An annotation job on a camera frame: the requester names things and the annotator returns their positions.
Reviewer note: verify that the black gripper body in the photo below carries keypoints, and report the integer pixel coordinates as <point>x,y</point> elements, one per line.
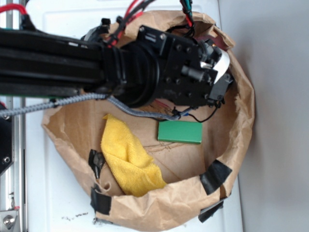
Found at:
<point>187,72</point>

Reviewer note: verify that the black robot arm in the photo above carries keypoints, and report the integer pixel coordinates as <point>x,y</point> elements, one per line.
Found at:
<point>36,64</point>

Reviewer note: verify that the green rectangular block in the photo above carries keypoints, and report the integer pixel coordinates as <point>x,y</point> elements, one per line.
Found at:
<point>180,132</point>

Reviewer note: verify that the brown paper bag tray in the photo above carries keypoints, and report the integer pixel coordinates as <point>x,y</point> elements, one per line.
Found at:
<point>196,176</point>

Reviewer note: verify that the yellow microfiber cloth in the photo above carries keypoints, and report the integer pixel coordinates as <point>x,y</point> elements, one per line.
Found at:
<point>133,169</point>

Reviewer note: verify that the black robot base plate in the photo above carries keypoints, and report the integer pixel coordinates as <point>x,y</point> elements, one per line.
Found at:
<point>6,150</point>

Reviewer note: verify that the aluminium frame rail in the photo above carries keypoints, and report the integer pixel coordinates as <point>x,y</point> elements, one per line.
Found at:
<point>13,209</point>

